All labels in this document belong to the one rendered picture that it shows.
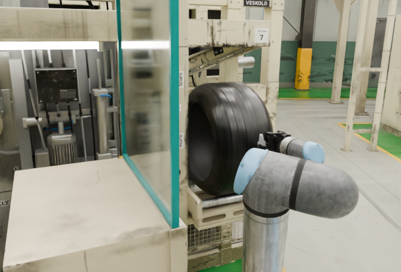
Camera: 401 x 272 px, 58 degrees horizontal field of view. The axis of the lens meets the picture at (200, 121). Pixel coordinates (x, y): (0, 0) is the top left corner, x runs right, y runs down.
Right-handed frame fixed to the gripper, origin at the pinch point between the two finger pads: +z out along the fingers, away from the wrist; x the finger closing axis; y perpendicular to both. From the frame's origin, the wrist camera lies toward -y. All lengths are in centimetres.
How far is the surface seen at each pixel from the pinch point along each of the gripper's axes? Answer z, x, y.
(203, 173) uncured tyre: 46, 8, -24
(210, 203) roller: 18.1, 17.5, -30.5
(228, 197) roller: 18.4, 7.0, -29.8
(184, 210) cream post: 26, 28, -35
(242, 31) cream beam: 42, -17, 54
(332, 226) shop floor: 103, -143, -112
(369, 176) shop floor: 176, -271, -103
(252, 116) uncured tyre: 5.2, 0.8, 12.1
